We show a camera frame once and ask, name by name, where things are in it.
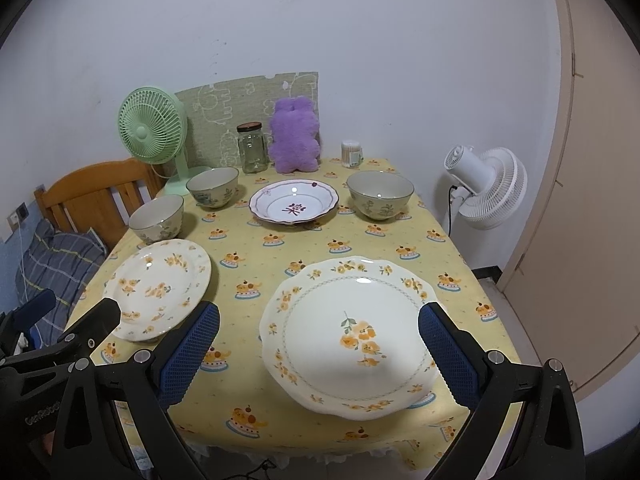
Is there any small yellow floral plate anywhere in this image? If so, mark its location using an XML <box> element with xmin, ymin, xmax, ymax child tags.
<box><xmin>103</xmin><ymin>240</ymin><xmax>212</xmax><ymax>342</ymax></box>

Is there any beige door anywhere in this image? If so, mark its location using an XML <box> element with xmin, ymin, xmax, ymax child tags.
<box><xmin>499</xmin><ymin>0</ymin><xmax>639</xmax><ymax>400</ymax></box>

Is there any purple plush toy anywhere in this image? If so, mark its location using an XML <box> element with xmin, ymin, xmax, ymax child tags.
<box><xmin>268</xmin><ymin>96</ymin><xmax>321</xmax><ymax>174</ymax></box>

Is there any white standing fan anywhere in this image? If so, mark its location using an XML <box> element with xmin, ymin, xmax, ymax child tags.
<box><xmin>442</xmin><ymin>144</ymin><xmax>528</xmax><ymax>234</ymax></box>

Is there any grey plaid pillow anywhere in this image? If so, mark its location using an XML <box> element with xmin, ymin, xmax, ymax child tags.
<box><xmin>15</xmin><ymin>219</ymin><xmax>107</xmax><ymax>349</ymax></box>

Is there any wall socket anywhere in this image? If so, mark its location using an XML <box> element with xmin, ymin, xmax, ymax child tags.
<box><xmin>8</xmin><ymin>203</ymin><xmax>29</xmax><ymax>228</ymax></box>

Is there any green leaf bowl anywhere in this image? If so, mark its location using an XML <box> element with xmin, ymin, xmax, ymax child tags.
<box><xmin>346</xmin><ymin>170</ymin><xmax>414</xmax><ymax>220</ymax></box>

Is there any red trimmed white plate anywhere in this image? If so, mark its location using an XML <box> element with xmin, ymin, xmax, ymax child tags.
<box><xmin>248</xmin><ymin>179</ymin><xmax>338</xmax><ymax>226</ymax></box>

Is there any green elephant print mat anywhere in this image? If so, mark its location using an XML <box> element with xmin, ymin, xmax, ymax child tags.
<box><xmin>177</xmin><ymin>72</ymin><xmax>319</xmax><ymax>167</ymax></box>

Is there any cotton swab container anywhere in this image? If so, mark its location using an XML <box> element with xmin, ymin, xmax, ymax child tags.
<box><xmin>341</xmin><ymin>140</ymin><xmax>362</xmax><ymax>169</ymax></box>

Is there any glass jar black lid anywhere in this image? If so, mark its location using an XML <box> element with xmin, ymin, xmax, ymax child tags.
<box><xmin>236</xmin><ymin>122</ymin><xmax>269</xmax><ymax>174</ymax></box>

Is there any wooden bed headboard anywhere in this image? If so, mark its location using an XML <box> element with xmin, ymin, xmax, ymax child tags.
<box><xmin>34</xmin><ymin>158</ymin><xmax>164</xmax><ymax>249</ymax></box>

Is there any large yellow floral plate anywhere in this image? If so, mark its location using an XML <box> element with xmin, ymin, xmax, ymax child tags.
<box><xmin>259</xmin><ymin>256</ymin><xmax>439</xmax><ymax>420</ymax></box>

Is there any green desk fan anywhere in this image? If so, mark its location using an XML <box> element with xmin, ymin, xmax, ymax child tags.
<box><xmin>117</xmin><ymin>86</ymin><xmax>208</xmax><ymax>196</ymax></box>

